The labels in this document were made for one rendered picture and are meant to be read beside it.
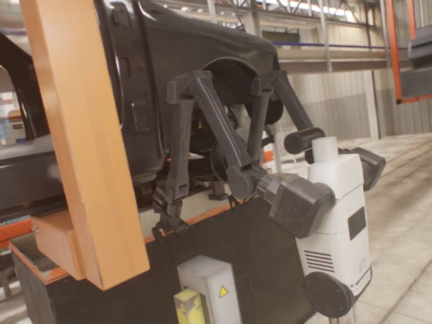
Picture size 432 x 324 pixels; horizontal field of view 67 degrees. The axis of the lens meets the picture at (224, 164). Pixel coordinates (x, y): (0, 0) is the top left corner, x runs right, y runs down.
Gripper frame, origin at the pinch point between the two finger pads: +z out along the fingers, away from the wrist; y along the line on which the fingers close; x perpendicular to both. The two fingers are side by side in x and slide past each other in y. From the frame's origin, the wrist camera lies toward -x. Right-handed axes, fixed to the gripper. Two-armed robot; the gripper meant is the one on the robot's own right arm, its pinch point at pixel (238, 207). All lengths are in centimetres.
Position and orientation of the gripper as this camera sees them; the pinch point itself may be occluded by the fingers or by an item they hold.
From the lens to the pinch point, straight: 166.8
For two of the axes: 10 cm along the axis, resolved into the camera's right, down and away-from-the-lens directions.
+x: 7.1, 4.6, -5.3
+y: -6.7, 2.1, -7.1
